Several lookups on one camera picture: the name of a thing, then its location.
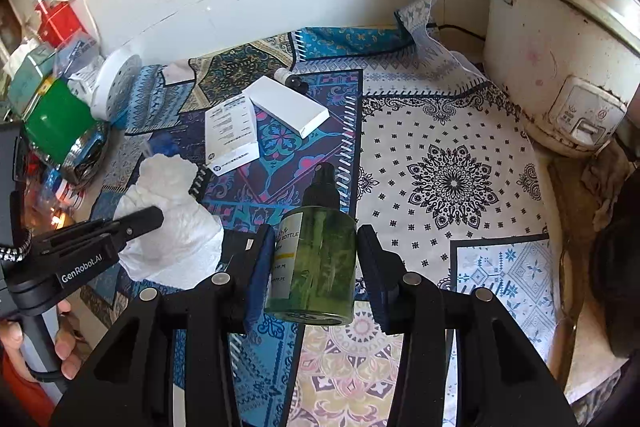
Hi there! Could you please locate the clear zip bag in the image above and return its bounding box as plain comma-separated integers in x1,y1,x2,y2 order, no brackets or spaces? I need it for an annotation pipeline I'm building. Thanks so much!
53,31,104,105

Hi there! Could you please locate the white rice cooker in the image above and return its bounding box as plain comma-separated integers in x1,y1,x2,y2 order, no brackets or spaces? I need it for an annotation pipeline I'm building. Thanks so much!
484,0,639,157

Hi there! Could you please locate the plain white box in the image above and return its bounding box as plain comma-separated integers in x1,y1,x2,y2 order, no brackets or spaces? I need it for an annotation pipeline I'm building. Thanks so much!
242,76,330,139

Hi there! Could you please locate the green spray bottle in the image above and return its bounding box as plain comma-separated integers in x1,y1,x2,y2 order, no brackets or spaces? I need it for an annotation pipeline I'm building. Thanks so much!
265,162,356,326

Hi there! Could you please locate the dirty brown rag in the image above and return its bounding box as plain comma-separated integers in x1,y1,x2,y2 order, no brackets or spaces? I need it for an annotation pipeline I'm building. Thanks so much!
582,141,634,232

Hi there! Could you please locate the white perforated round container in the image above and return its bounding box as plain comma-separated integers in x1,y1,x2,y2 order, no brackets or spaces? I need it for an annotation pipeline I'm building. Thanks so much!
90,46,142,124

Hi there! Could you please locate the patterned blue tablecloth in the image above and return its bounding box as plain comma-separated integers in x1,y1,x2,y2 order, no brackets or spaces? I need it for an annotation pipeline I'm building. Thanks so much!
90,0,556,426

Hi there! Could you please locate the white printed medicine box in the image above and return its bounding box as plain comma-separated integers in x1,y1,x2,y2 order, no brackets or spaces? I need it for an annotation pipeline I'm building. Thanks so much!
205,94,259,176

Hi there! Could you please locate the white tissue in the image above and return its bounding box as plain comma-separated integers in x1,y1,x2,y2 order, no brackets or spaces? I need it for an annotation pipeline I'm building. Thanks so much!
114,154,224,291

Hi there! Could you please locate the left hand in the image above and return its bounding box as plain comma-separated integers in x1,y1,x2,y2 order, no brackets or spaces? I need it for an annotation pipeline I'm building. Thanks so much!
0,298,89,383

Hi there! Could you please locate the steel strainer bowl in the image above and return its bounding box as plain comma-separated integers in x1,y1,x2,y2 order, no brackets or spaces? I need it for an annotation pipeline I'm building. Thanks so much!
60,121,111,187

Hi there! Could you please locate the teal box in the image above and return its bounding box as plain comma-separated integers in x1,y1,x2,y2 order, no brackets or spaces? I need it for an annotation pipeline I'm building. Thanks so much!
8,42,55,117

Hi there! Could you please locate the red box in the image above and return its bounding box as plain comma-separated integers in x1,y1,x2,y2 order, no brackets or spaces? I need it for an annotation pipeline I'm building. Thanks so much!
35,0,85,49

